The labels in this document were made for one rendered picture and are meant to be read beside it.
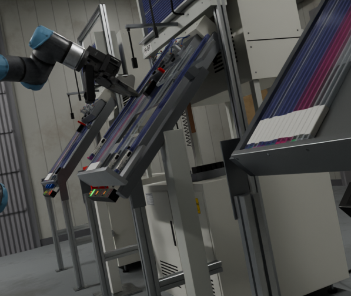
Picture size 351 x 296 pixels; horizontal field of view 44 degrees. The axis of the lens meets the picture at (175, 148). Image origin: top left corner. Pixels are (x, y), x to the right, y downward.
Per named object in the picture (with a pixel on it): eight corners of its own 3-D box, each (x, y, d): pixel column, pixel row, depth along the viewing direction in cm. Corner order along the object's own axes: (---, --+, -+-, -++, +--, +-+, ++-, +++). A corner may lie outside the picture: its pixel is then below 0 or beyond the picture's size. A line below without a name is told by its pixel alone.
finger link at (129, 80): (147, 80, 139) (121, 67, 136) (140, 97, 138) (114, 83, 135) (144, 83, 142) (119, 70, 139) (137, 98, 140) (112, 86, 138)
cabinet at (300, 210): (231, 340, 168) (201, 183, 169) (161, 300, 232) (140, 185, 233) (352, 291, 195) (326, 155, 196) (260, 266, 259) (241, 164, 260)
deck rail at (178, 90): (133, 183, 158) (119, 173, 156) (131, 183, 160) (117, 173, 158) (225, 40, 180) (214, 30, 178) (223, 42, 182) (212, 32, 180)
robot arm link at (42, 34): (29, 43, 135) (41, 19, 131) (62, 60, 138) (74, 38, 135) (24, 51, 128) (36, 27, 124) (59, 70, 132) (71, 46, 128)
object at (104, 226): (103, 304, 243) (77, 167, 245) (92, 295, 265) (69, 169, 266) (142, 291, 253) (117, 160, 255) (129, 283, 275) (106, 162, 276)
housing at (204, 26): (220, 50, 181) (194, 28, 177) (172, 78, 225) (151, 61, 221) (229, 36, 183) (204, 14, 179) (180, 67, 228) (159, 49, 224)
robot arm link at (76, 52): (64, 60, 129) (59, 67, 136) (78, 67, 130) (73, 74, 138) (74, 39, 131) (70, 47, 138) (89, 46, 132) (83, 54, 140)
